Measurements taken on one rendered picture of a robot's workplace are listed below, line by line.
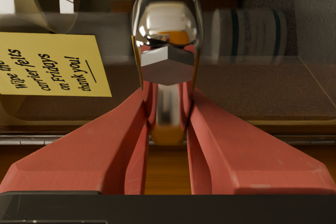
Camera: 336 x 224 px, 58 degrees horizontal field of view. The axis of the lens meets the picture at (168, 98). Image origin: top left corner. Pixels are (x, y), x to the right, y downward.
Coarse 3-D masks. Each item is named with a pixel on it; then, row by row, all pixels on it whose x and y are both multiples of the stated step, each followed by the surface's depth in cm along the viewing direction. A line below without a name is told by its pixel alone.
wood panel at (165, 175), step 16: (0, 160) 38; (16, 160) 38; (160, 160) 38; (176, 160) 38; (320, 160) 38; (0, 176) 36; (160, 176) 36; (176, 176) 36; (144, 192) 34; (160, 192) 34; (176, 192) 34
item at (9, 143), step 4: (0, 144) 33; (4, 144) 33; (8, 144) 33; (12, 144) 33; (16, 144) 33; (20, 144) 33; (152, 144) 33; (156, 144) 33; (292, 144) 33; (296, 144) 33; (300, 144) 33; (304, 144) 33; (308, 144) 33
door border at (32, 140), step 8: (0, 136) 31; (8, 136) 31; (16, 136) 31; (24, 136) 31; (32, 136) 31; (40, 136) 31; (48, 136) 31; (56, 136) 31; (280, 136) 31; (288, 136) 31; (296, 136) 31; (304, 136) 31; (312, 136) 31; (320, 136) 31; (328, 136) 31; (24, 144) 33; (32, 144) 33; (40, 144) 33; (184, 144) 33; (312, 144) 33; (320, 144) 33; (328, 144) 33
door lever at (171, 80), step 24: (144, 0) 6; (168, 0) 6; (192, 0) 6; (144, 24) 6; (168, 24) 6; (192, 24) 6; (144, 48) 6; (168, 48) 6; (192, 48) 6; (144, 72) 7; (168, 72) 7; (192, 72) 7; (144, 96) 9; (168, 96) 9; (192, 96) 10; (168, 120) 11; (168, 144) 14
